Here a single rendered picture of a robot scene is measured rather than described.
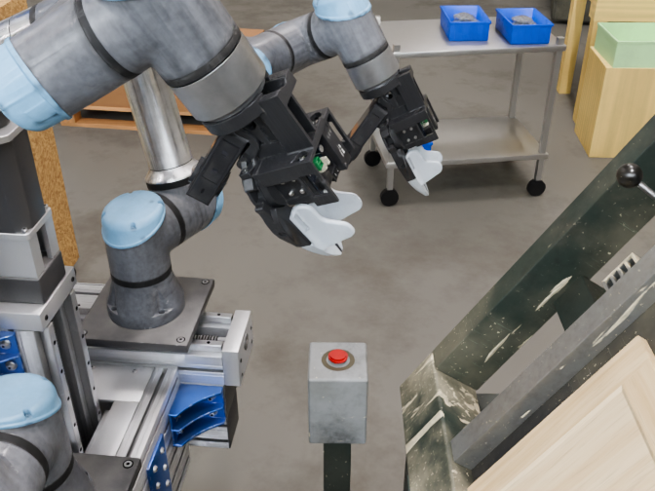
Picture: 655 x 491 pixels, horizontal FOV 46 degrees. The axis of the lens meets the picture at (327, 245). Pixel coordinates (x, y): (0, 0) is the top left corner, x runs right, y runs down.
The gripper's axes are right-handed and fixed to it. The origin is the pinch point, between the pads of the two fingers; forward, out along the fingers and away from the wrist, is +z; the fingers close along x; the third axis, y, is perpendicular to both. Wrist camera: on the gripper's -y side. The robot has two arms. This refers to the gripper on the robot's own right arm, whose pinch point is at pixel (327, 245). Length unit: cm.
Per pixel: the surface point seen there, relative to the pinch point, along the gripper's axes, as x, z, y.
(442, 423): 19, 71, -21
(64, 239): 125, 93, -220
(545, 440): 10, 62, 2
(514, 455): 9, 65, -4
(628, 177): 38, 36, 21
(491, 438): 14, 68, -10
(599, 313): 27, 54, 13
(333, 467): 17, 85, -53
